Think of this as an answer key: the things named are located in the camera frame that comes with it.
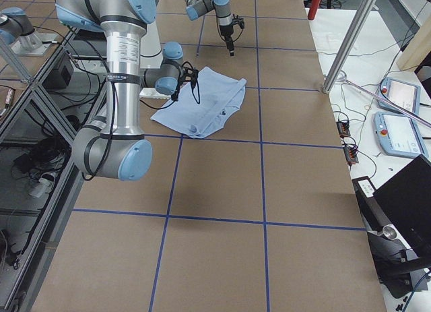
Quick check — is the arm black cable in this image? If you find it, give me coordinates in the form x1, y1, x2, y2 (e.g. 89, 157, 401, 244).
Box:
80, 64, 201, 182
232, 13, 246, 43

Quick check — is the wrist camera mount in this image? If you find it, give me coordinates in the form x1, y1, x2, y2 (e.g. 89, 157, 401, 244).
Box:
232, 14, 245, 30
182, 65, 199, 89

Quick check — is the aluminium frame rack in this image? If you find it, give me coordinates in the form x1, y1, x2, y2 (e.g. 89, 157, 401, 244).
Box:
1, 27, 106, 311

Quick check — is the white power strip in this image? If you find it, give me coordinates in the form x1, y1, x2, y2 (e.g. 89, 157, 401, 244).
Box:
28, 171, 57, 198

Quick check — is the orange black electronics board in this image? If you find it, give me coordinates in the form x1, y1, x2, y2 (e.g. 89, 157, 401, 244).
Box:
336, 121, 351, 138

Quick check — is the light blue t-shirt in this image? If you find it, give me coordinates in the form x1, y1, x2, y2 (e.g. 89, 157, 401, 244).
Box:
151, 67, 247, 139

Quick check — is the red cylinder bottle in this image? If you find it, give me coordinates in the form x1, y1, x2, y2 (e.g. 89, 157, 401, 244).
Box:
307, 0, 321, 21

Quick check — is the far teach pendant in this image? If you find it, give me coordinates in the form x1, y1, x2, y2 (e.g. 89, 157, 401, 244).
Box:
377, 77, 421, 115

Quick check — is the aluminium frame post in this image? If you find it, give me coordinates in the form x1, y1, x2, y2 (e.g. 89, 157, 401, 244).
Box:
321, 0, 376, 94

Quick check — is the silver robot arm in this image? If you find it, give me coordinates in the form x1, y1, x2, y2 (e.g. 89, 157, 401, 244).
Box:
184, 0, 234, 57
55, 0, 184, 181

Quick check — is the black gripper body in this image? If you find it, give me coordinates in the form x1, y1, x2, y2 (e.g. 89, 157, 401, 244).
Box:
220, 24, 234, 44
171, 82, 181, 101

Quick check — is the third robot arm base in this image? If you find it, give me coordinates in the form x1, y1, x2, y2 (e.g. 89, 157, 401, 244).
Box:
1, 7, 57, 56

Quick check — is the black monitor on stand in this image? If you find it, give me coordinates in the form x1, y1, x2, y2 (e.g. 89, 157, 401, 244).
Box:
352, 155, 430, 299

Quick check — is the near teach pendant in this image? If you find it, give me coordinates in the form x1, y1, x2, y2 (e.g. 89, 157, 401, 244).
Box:
373, 112, 428, 158

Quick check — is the teach pendant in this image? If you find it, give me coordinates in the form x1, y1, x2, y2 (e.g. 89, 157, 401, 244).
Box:
377, 77, 421, 115
373, 112, 428, 158

